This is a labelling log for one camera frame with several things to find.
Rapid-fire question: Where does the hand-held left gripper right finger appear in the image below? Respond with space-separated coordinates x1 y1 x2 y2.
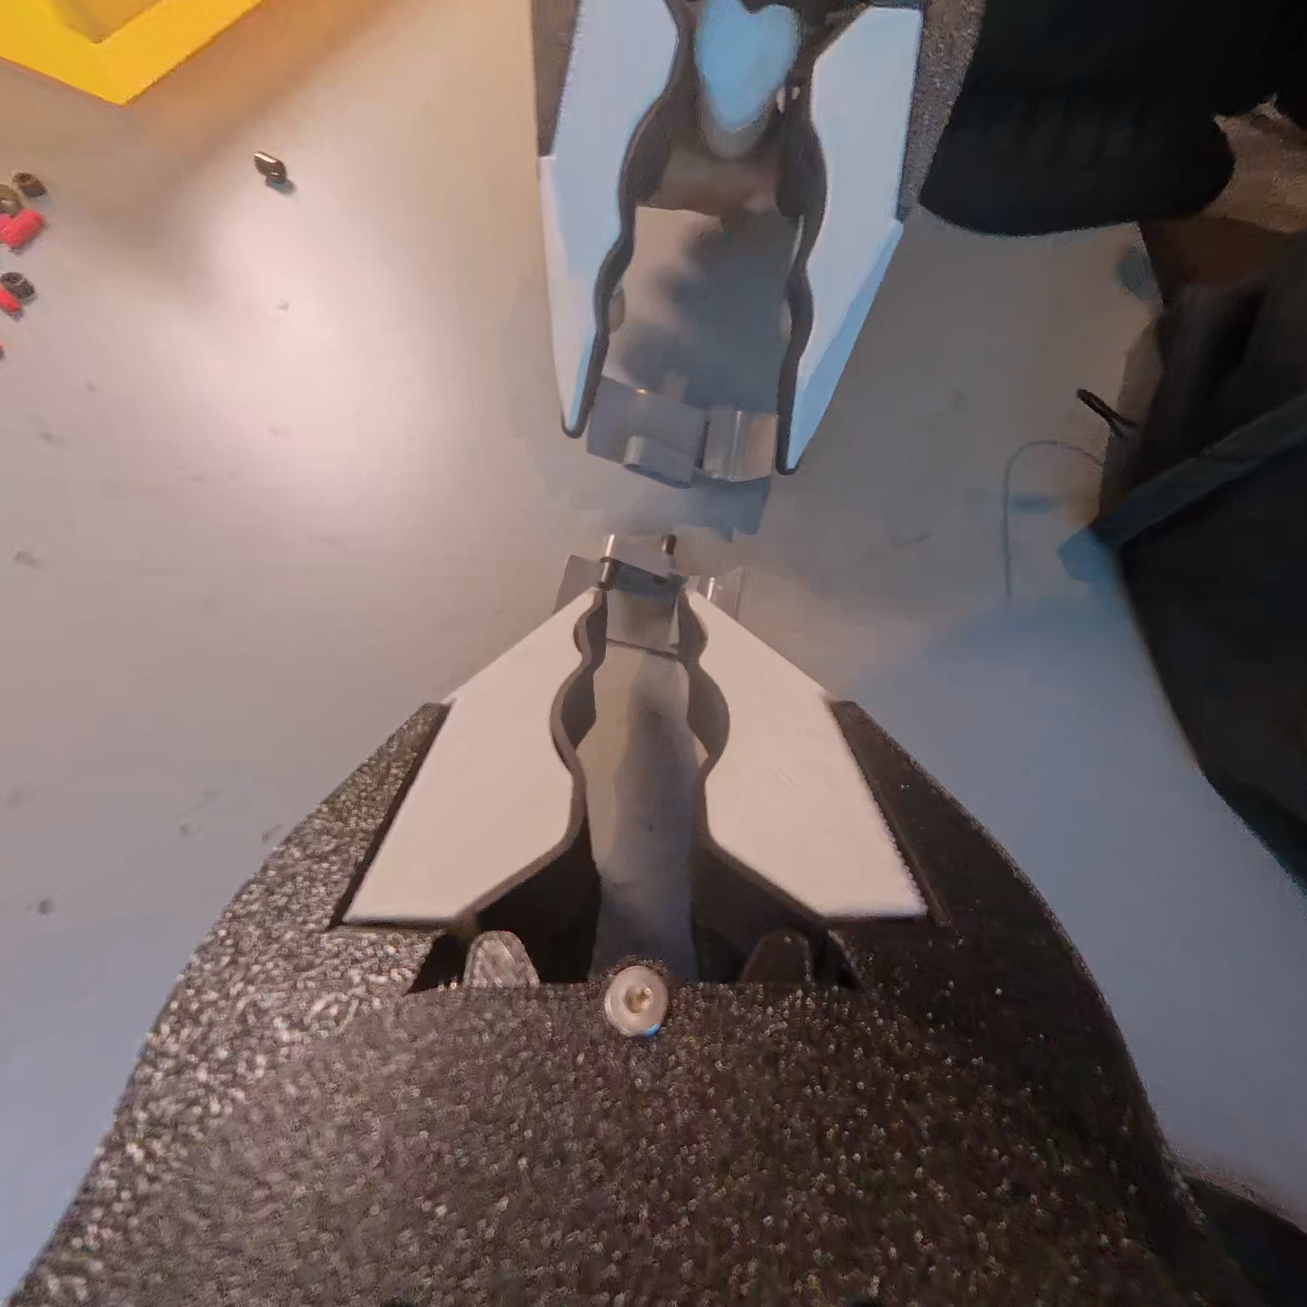
682 590 929 923

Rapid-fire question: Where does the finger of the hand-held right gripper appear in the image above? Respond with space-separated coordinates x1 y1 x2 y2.
777 0 928 478
535 0 677 441

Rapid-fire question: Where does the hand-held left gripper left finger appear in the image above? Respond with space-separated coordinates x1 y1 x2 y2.
342 590 609 926

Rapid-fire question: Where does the grey curved brick panel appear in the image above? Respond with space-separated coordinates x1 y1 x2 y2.
587 375 783 489
565 531 744 657

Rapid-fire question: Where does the yellow plastic parts bin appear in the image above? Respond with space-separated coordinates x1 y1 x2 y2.
0 0 262 106

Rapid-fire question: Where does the grey desk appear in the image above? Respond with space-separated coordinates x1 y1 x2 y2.
0 0 1307 1269

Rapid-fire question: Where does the person's black hoodie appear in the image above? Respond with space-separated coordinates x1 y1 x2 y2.
1088 235 1307 880

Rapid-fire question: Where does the pile of small brick pins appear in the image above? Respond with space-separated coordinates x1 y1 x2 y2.
0 172 50 354

